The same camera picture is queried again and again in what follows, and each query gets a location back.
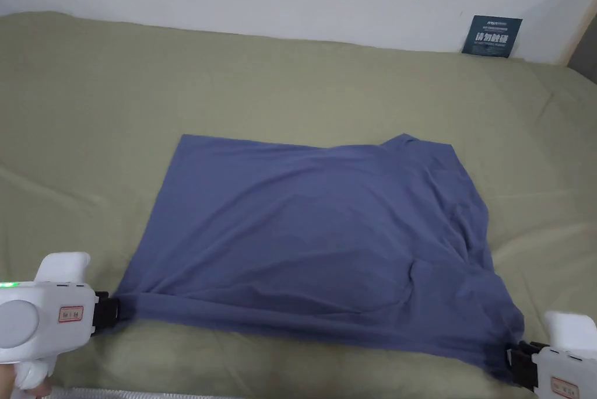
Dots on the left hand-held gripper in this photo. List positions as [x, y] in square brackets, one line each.
[42, 315]

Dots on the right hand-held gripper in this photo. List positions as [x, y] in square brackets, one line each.
[564, 366]

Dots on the dark blue shirt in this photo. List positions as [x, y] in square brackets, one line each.
[298, 231]

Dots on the person's left hand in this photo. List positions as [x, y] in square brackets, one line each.
[5, 378]

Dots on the bed with pale green sheet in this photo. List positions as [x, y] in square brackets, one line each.
[116, 128]

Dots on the dark card with white print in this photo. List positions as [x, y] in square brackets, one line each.
[492, 37]

